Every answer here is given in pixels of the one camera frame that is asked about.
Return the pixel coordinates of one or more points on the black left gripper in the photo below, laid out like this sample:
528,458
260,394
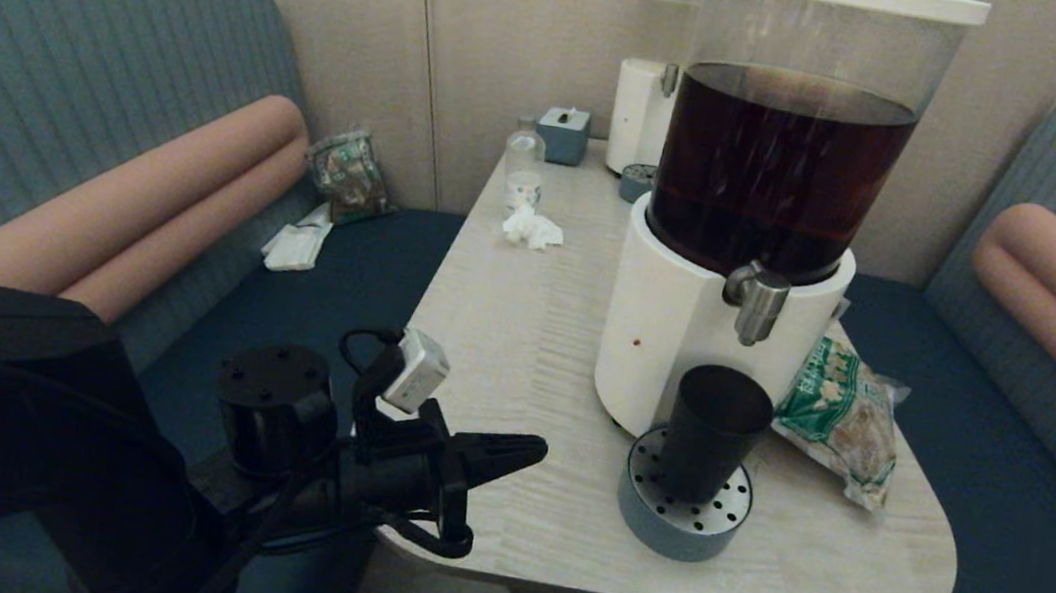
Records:
396,467

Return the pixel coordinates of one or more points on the black plastic cup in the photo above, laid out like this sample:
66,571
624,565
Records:
713,430

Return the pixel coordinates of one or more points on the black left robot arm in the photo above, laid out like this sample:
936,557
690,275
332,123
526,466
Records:
17,435

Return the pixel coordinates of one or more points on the round perforated drip tray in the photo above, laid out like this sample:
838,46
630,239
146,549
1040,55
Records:
675,533

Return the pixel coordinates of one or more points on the crumpled white tissue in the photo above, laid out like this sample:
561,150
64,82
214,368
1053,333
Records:
532,228

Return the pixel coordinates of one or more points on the large dark tea dispenser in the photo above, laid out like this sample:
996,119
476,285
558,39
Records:
677,315

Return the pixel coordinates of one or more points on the white napkin pack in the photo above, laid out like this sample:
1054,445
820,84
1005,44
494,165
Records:
295,246

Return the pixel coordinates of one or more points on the clear plastic bottle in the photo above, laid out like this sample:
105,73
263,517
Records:
524,167

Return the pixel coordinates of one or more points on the small round drip tray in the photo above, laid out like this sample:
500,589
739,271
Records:
637,184

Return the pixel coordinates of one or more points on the clear dark snack bag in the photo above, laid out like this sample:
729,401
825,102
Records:
349,176

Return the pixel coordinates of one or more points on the blue-grey tissue box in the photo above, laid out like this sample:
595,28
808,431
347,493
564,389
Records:
563,137

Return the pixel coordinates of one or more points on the green snack bag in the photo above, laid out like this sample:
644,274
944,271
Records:
838,415

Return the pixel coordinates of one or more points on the empty white drink dispenser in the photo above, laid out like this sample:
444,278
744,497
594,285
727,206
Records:
635,118

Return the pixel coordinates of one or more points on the small silver dispenser tap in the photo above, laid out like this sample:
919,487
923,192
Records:
669,79

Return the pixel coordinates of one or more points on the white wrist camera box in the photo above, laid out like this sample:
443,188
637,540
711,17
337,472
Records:
416,371

